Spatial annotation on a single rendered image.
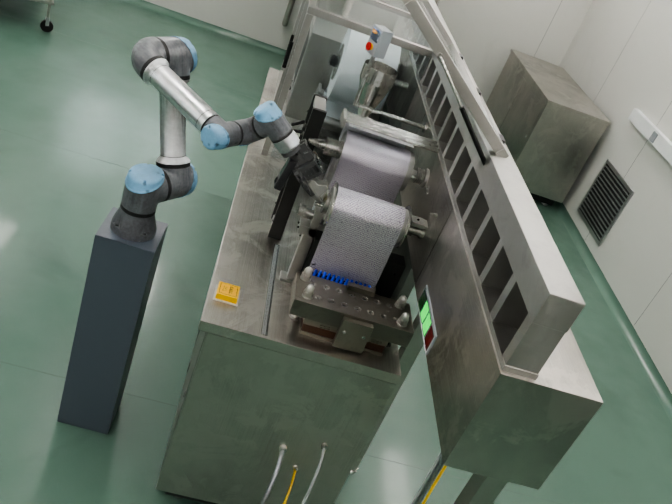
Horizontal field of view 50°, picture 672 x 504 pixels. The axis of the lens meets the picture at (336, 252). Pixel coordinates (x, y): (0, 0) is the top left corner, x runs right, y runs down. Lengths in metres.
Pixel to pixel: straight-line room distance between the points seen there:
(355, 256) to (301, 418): 0.57
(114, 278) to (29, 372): 0.83
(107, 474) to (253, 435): 0.66
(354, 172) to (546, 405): 1.15
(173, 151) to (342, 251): 0.66
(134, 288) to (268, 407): 0.62
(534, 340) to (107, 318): 1.60
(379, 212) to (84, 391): 1.34
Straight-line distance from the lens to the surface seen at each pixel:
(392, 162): 2.47
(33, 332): 3.42
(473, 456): 1.74
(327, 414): 2.44
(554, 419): 1.70
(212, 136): 2.12
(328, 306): 2.24
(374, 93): 2.88
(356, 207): 2.28
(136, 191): 2.40
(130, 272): 2.52
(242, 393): 2.39
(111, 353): 2.76
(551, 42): 8.15
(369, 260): 2.36
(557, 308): 1.51
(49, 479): 2.89
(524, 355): 1.57
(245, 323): 2.26
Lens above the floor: 2.28
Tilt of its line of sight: 30 degrees down
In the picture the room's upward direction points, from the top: 23 degrees clockwise
